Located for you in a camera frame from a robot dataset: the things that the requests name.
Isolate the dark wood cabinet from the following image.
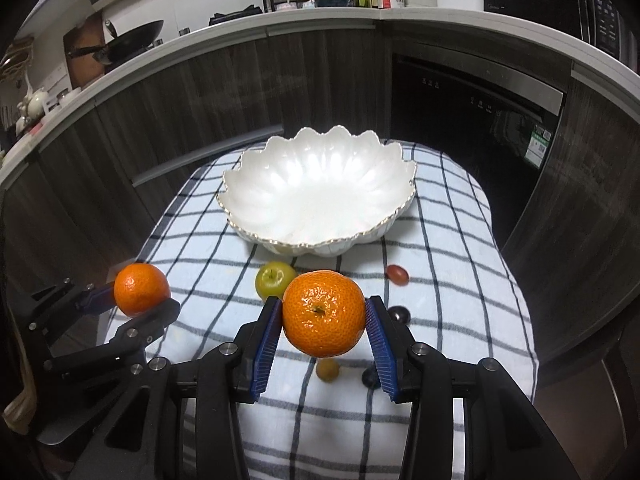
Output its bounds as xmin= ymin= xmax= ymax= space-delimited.
xmin=0 ymin=20 xmax=640 ymax=376

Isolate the grey drawer handle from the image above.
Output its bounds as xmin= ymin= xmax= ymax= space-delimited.
xmin=132 ymin=122 xmax=285 ymax=188

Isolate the large orange mandarin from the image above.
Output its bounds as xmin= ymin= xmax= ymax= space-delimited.
xmin=282 ymin=270 xmax=367 ymax=358

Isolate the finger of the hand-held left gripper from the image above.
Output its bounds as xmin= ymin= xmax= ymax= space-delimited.
xmin=29 ymin=278 xmax=119 ymax=332
xmin=46 ymin=299 xmax=182 ymax=377

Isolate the white scalloped bowl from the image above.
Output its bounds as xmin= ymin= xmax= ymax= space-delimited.
xmin=216 ymin=126 xmax=418 ymax=258

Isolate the black wok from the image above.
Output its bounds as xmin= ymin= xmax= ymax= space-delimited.
xmin=67 ymin=20 xmax=165 ymax=67

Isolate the brown longan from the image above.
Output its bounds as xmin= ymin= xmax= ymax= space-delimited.
xmin=315 ymin=357 xmax=341 ymax=384

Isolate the green round fruit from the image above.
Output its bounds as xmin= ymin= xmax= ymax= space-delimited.
xmin=255 ymin=261 xmax=298 ymax=302

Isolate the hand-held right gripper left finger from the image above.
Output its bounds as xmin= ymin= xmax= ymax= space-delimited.
xmin=67 ymin=296 xmax=285 ymax=480

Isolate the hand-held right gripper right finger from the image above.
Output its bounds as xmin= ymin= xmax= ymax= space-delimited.
xmin=364 ymin=295 xmax=581 ymax=480

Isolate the small orange mandarin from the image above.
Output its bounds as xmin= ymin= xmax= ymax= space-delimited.
xmin=114 ymin=263 xmax=172 ymax=317

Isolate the white checked cloth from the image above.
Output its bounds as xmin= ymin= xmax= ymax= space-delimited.
xmin=100 ymin=140 xmax=539 ymax=480

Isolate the white teapot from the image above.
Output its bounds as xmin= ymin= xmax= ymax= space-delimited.
xmin=19 ymin=87 xmax=51 ymax=117

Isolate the black stove grate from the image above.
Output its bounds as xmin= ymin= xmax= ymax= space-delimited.
xmin=208 ymin=6 xmax=264 ymax=27

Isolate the black built-in dishwasher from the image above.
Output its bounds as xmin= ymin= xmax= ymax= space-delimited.
xmin=390 ymin=52 xmax=569 ymax=256

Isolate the green energy sticker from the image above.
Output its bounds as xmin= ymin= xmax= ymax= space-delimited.
xmin=527 ymin=127 xmax=554 ymax=171

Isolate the brown cutting board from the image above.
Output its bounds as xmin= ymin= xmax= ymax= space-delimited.
xmin=63 ymin=12 xmax=108 ymax=91

